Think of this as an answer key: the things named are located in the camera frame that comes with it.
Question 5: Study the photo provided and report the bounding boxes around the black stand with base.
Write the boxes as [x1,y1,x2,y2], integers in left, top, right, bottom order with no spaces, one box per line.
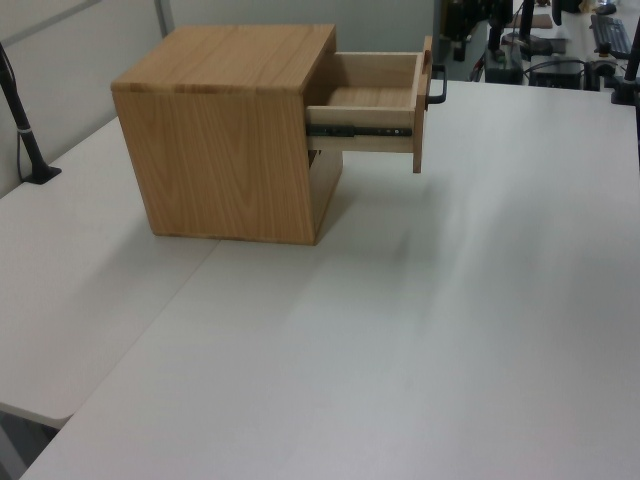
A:
[514,0,554,57]

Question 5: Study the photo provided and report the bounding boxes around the oak wooden drawer cabinet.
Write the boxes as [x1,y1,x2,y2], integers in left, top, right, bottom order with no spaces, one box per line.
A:
[110,23,346,248]

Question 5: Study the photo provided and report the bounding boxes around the black computer keyboard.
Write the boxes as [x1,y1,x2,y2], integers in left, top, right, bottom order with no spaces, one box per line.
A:
[589,13,633,58]

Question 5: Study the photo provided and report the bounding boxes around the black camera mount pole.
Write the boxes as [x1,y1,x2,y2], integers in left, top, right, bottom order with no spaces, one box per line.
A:
[0,41,64,185]

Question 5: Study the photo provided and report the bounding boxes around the black desktop device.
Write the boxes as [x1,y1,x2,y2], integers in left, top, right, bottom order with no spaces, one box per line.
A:
[528,58,587,92]

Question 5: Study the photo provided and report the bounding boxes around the black clamp camera mount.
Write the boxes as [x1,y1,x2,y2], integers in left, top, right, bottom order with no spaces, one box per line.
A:
[608,27,640,108]

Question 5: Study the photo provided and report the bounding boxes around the black slim stand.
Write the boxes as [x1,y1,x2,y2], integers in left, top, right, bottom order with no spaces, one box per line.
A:
[486,0,508,54]

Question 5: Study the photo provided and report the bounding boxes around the black equipment box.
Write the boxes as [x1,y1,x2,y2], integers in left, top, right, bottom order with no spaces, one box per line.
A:
[485,49,524,84]

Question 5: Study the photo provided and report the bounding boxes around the wooden drawer with handle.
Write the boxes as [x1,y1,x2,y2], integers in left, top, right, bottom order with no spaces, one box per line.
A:
[305,34,435,175]

